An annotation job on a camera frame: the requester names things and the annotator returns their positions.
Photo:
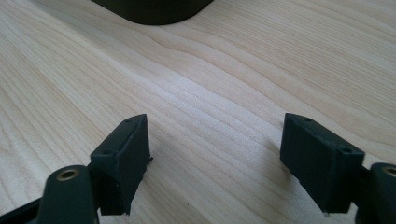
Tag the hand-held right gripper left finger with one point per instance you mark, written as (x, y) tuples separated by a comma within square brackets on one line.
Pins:
[(124, 161)]

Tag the black rounded object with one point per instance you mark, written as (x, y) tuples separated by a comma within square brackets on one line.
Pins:
[(154, 11)]

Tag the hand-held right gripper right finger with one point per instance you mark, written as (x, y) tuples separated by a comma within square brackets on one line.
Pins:
[(320, 161)]

